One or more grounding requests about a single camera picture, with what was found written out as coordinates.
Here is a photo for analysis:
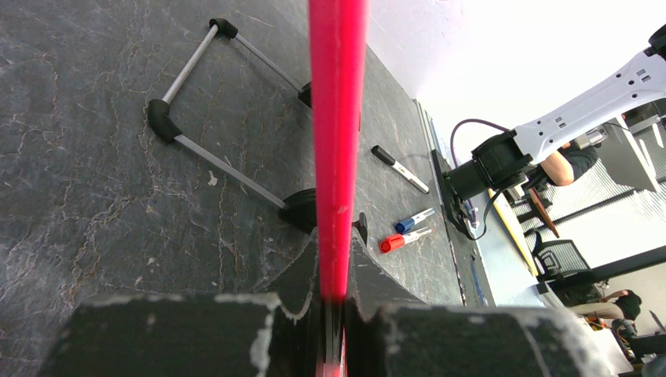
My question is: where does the red marker pen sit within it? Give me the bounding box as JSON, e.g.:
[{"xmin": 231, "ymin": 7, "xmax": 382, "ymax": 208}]
[{"xmin": 379, "ymin": 227, "xmax": 432, "ymax": 254}]

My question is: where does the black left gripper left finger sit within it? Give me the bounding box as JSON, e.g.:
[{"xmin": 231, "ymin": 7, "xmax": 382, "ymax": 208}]
[{"xmin": 39, "ymin": 232, "xmax": 318, "ymax": 376}]

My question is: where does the black marker pen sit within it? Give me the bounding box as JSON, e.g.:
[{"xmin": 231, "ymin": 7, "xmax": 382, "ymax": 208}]
[{"xmin": 371, "ymin": 145, "xmax": 430, "ymax": 194}]

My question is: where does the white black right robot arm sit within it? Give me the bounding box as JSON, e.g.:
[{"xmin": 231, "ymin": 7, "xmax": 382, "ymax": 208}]
[{"xmin": 441, "ymin": 27, "xmax": 665, "ymax": 213}]

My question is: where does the person in black shirt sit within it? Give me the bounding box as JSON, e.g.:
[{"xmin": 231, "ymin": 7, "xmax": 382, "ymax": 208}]
[{"xmin": 535, "ymin": 143, "xmax": 598, "ymax": 187}]

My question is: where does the metal whiteboard support frame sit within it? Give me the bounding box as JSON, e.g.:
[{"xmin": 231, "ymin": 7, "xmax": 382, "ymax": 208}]
[{"xmin": 146, "ymin": 17, "xmax": 318, "ymax": 234}]

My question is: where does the blue marker pen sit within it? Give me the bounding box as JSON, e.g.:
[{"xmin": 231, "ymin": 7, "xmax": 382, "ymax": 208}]
[{"xmin": 394, "ymin": 208, "xmax": 435, "ymax": 234}]

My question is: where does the black left whiteboard foot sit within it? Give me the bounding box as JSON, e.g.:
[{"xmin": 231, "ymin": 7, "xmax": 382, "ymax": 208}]
[{"xmin": 353, "ymin": 212, "xmax": 368, "ymax": 245}]

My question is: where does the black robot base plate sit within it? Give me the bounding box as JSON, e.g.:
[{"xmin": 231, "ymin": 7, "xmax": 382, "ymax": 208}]
[{"xmin": 430, "ymin": 149, "xmax": 486, "ymax": 307}]

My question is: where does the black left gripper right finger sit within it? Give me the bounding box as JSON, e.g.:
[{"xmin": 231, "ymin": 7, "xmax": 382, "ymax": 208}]
[{"xmin": 345, "ymin": 232, "xmax": 611, "ymax": 376}]

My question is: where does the pink framed whiteboard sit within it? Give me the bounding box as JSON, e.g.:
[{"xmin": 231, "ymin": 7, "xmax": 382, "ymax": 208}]
[{"xmin": 309, "ymin": 1, "xmax": 369, "ymax": 376}]

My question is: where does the black office chair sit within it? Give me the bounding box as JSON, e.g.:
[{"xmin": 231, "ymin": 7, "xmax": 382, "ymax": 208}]
[{"xmin": 531, "ymin": 231, "xmax": 591, "ymax": 283}]

